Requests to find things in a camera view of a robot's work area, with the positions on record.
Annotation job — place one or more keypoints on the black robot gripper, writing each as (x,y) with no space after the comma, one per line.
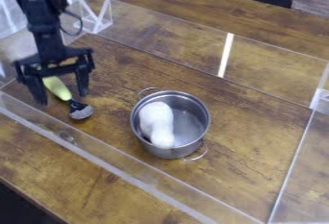
(55,60)

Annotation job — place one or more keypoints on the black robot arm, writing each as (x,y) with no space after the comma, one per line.
(42,13)

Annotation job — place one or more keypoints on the clear acrylic triangle stand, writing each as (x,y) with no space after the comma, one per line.
(94,22)

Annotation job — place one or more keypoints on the white cloth in pot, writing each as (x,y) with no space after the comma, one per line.
(157,124)

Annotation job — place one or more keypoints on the stainless steel pot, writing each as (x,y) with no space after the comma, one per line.
(192,124)

